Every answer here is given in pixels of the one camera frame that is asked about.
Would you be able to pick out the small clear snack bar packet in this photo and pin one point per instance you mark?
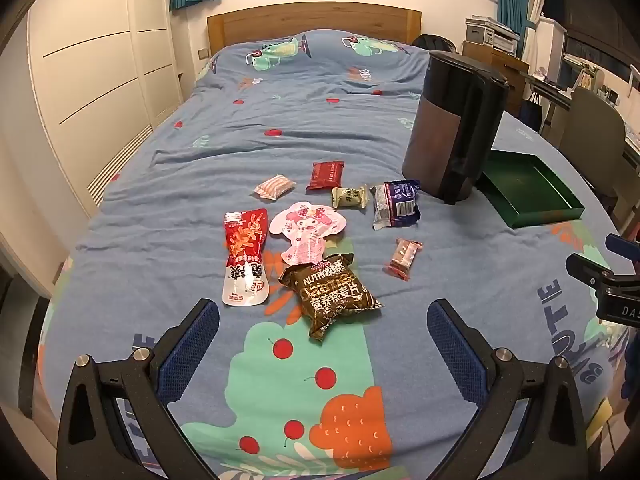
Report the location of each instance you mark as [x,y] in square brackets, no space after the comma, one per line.
[404,257]

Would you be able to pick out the wooden headboard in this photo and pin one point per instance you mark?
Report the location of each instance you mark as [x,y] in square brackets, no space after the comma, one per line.
[320,22]

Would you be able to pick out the white printer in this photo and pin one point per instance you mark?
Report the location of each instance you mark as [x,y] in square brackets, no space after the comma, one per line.
[492,35]

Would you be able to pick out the person's right hand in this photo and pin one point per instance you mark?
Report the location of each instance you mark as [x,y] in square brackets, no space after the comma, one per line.
[632,367]

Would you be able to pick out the red and white snack pouch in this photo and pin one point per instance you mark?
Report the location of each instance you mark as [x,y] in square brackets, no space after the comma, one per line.
[245,255]

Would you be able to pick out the dark blue bag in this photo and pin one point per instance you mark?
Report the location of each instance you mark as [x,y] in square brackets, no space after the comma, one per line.
[531,110]

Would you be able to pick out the small beige snack packet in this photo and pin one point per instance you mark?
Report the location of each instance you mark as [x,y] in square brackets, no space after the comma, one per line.
[350,197]

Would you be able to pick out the small red snack packet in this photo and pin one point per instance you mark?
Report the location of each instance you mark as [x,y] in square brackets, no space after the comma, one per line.
[326,175]

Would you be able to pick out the green tray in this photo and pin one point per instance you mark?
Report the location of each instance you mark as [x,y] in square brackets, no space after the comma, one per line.
[525,190]

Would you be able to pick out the brown oat snack packet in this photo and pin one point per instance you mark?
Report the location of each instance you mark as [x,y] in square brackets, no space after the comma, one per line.
[327,295]

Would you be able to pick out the white wardrobe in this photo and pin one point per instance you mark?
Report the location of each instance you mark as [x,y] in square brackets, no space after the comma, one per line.
[95,60]

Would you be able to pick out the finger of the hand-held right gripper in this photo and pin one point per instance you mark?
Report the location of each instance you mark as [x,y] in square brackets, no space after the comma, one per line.
[622,247]
[590,270]

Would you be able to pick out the blue and white snack packet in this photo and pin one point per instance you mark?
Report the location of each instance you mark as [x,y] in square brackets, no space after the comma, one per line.
[396,205]

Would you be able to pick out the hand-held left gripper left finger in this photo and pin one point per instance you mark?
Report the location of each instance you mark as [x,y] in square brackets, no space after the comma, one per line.
[192,345]

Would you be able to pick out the white desk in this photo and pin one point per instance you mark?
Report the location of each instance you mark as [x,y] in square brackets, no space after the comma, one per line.
[560,92]

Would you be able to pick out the pink striped candy packet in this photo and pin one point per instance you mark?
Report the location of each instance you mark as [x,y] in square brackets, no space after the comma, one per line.
[273,187]

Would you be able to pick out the pink cartoon snack packet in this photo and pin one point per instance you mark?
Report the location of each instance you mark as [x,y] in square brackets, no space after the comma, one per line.
[305,230]

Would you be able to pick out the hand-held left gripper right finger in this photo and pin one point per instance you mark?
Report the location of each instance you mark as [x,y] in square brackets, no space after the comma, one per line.
[455,345]

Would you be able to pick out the black backpack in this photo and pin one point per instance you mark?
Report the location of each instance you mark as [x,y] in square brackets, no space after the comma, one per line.
[432,42]

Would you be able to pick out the black cylindrical trash can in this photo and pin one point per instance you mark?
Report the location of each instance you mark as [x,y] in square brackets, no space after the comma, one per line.
[450,130]

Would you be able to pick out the blue printed bedsheet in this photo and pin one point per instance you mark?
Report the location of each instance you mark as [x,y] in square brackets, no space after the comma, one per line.
[210,125]

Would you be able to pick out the wooden dresser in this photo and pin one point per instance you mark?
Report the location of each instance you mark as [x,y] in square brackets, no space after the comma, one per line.
[505,67]

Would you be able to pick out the grey desk chair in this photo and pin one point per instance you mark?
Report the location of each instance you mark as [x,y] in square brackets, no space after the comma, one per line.
[592,130]

